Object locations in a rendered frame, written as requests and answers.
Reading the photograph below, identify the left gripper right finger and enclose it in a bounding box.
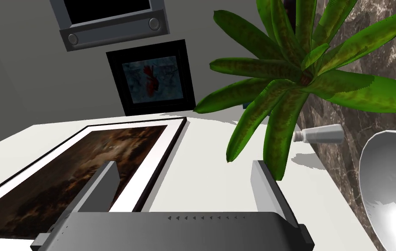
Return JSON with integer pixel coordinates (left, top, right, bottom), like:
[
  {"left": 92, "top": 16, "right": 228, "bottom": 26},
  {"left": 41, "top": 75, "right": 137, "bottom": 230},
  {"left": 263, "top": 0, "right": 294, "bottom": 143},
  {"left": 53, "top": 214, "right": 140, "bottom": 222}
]
[{"left": 250, "top": 160, "right": 299, "bottom": 225}]

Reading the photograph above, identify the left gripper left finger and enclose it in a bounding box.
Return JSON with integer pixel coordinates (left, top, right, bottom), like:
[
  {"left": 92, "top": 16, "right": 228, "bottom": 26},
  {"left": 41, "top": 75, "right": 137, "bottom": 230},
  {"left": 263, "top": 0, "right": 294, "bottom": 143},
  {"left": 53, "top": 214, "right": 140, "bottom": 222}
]
[{"left": 66, "top": 160, "right": 121, "bottom": 213}]

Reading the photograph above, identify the white tube with cap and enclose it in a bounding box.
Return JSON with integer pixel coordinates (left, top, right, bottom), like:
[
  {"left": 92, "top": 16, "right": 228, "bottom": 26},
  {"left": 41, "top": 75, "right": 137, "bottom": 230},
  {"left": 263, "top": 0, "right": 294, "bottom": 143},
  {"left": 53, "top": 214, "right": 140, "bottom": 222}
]
[{"left": 292, "top": 124, "right": 345, "bottom": 145}]

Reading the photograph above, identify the green leafy plant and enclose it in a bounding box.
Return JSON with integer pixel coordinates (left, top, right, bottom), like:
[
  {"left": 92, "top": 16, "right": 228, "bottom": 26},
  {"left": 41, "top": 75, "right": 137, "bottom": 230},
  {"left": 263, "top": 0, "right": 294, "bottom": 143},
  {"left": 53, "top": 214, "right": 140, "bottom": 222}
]
[{"left": 193, "top": 0, "right": 396, "bottom": 182}]

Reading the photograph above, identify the white round basin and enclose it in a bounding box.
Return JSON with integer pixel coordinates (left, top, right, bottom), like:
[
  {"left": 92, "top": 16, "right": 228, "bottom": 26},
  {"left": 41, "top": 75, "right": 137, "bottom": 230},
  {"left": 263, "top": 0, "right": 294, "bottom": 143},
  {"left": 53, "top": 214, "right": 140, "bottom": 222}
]
[{"left": 359, "top": 130, "right": 396, "bottom": 251}]

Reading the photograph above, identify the brown picture in white frame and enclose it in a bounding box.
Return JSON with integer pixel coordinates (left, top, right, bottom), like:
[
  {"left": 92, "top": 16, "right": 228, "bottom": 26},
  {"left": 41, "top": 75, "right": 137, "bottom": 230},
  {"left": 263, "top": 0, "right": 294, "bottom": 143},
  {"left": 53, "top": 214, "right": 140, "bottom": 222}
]
[{"left": 0, "top": 117, "right": 188, "bottom": 240}]

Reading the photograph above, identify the blue picture in black frame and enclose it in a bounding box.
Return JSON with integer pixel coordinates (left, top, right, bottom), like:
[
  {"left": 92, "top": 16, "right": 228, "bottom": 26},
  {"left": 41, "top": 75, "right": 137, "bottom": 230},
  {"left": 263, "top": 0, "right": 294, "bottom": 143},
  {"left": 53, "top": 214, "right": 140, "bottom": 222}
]
[{"left": 105, "top": 39, "right": 196, "bottom": 117}]

